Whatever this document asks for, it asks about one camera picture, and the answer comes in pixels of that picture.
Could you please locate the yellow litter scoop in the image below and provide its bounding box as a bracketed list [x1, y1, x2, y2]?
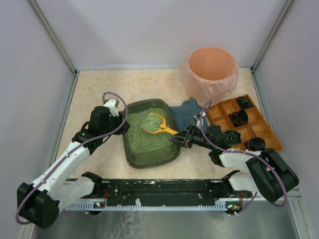
[141, 113, 177, 135]

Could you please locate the dark grey litter box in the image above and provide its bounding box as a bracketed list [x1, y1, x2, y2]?
[123, 99, 180, 169]

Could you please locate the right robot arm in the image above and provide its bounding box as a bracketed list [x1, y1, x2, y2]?
[169, 123, 299, 203]

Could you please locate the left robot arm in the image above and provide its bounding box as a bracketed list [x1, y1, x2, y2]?
[15, 103, 129, 229]

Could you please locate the blue folded cloth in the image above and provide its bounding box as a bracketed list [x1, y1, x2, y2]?
[170, 98, 202, 131]

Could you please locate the bin with pink bag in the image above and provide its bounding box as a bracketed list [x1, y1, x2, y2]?
[178, 46, 239, 107]

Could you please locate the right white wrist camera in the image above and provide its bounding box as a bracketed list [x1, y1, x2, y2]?
[193, 113, 205, 128]

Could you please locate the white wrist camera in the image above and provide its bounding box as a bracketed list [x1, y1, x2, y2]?
[103, 98, 119, 117]
[193, 113, 205, 128]

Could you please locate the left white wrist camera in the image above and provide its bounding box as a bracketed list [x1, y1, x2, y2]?
[103, 98, 119, 117]

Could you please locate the black coiled cable middle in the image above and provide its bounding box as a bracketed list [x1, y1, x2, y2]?
[228, 109, 249, 126]

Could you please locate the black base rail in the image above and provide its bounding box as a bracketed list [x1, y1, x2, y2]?
[65, 179, 252, 214]

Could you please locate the black coiled cable far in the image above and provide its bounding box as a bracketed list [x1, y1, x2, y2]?
[235, 96, 255, 110]

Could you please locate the black coiled cable near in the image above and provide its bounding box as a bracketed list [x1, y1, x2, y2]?
[245, 137, 267, 151]

